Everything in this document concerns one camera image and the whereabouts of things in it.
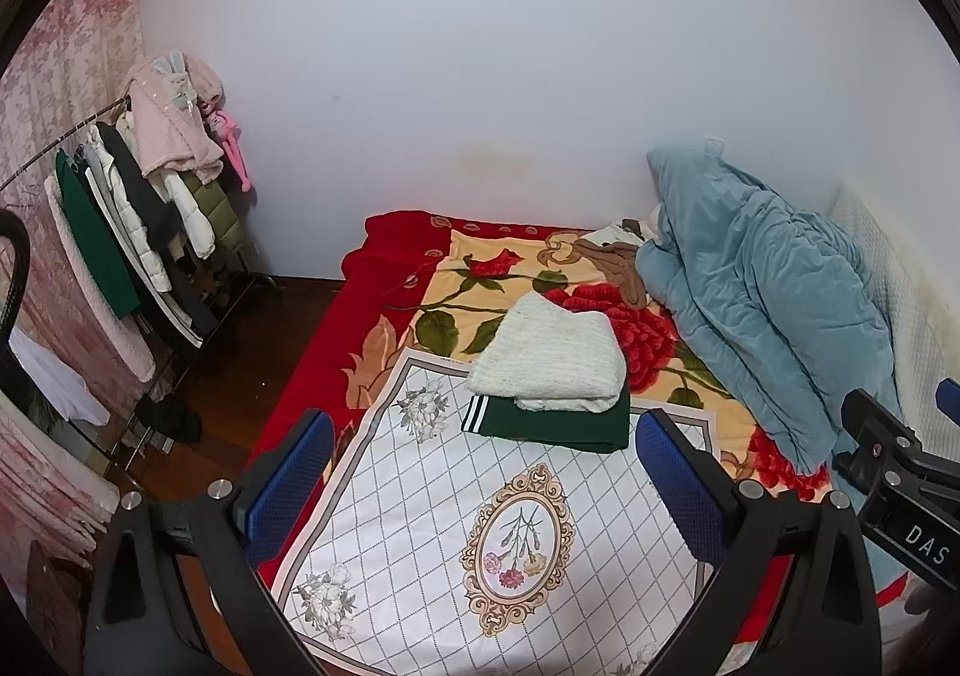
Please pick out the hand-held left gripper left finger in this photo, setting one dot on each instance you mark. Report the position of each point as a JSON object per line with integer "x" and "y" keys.
{"x": 289, "y": 488}

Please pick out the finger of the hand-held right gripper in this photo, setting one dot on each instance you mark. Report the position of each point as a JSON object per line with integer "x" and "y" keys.
{"x": 949, "y": 397}
{"x": 877, "y": 421}

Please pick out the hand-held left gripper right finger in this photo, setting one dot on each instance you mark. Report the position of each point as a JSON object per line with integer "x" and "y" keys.
{"x": 675, "y": 488}

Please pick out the white knit sweater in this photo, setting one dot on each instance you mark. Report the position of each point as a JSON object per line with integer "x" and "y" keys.
{"x": 551, "y": 353}

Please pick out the black clothes heap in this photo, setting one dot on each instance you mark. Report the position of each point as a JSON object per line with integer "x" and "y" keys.
{"x": 169, "y": 419}

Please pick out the metal clothes rack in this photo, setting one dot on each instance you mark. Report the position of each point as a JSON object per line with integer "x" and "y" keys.
{"x": 232, "y": 293}

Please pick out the white quilted headboard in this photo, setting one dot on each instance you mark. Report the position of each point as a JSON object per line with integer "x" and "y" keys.
{"x": 911, "y": 301}

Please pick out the folded green garment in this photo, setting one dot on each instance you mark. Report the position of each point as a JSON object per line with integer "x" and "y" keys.
{"x": 570, "y": 428}

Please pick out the white diamond-patterned mat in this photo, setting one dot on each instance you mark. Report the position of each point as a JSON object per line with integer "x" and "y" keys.
{"x": 420, "y": 496}

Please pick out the blue duvet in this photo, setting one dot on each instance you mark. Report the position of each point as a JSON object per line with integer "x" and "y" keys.
{"x": 750, "y": 301}

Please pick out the red floral blanket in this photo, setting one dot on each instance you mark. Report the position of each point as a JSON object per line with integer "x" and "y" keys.
{"x": 375, "y": 301}

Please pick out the brown garment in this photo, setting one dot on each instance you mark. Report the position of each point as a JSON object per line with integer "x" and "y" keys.
{"x": 619, "y": 263}

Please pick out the white cloth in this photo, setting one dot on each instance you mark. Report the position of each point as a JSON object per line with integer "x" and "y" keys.
{"x": 60, "y": 383}

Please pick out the olive puffer jacket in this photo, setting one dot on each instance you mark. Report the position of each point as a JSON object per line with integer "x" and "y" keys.
{"x": 221, "y": 215}

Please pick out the white puffer jacket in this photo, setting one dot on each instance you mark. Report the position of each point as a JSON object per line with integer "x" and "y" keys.
{"x": 191, "y": 211}

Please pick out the hanging green garment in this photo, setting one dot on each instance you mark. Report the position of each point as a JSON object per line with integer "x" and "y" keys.
{"x": 94, "y": 233}

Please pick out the hanging black garment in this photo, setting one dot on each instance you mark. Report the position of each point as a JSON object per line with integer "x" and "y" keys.
{"x": 142, "y": 196}

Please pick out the pink plush toy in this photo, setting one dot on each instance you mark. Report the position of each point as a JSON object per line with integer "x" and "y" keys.
{"x": 232, "y": 151}

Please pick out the black curved tube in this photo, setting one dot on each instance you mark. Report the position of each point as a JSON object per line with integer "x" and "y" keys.
{"x": 22, "y": 256}

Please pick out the pink fluffy coat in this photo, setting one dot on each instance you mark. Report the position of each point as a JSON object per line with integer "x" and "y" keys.
{"x": 176, "y": 121}

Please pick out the pink floral curtain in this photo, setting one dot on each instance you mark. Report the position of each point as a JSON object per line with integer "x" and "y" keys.
{"x": 60, "y": 69}

